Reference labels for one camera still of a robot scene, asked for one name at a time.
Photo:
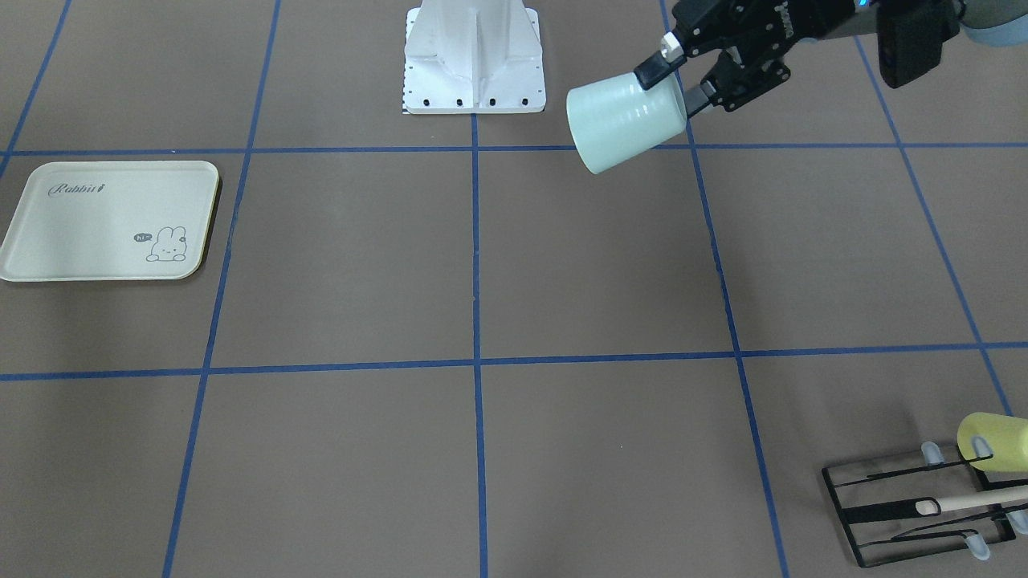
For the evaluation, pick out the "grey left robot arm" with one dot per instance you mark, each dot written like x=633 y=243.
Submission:
x=995 y=23

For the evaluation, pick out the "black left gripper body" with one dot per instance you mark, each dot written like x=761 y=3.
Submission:
x=803 y=19

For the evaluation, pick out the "wooden rack handle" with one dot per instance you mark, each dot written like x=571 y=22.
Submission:
x=936 y=506

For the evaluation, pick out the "black wire cup rack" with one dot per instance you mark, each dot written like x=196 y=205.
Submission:
x=873 y=500

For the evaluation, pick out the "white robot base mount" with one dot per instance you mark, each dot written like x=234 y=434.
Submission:
x=473 y=57

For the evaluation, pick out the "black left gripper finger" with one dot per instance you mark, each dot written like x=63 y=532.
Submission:
x=699 y=98
x=666 y=60

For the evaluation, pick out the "pale green plastic cup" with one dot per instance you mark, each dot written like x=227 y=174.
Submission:
x=615 y=119

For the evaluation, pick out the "yellow plastic cup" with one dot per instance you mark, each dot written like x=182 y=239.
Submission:
x=993 y=443

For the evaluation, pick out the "white rabbit print tray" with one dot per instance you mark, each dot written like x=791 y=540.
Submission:
x=111 y=221

